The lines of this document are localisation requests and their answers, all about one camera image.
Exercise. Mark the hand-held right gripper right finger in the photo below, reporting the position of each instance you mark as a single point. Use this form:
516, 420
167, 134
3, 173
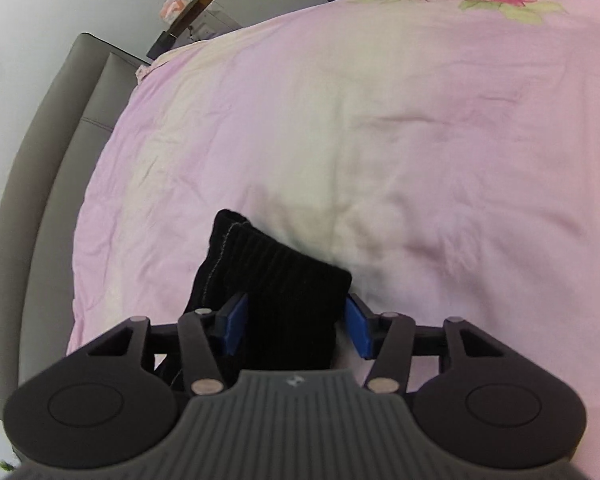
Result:
357, 327

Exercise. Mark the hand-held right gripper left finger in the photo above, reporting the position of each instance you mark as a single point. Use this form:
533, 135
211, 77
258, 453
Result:
234, 325

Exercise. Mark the black pants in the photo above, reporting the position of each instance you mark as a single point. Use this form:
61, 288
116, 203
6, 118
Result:
285, 310

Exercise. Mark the pink floral bedsheet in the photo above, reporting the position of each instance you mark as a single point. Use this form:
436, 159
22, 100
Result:
360, 150

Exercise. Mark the grey padded headboard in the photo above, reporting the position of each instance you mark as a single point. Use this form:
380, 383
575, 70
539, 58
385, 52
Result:
45, 200

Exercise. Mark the small black box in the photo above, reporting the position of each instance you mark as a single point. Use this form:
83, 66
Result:
161, 45

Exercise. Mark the pink tissue pack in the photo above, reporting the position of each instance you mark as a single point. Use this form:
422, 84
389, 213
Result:
174, 6

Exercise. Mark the white bedside cabinet wooden top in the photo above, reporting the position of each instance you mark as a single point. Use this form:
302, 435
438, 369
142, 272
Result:
240, 0

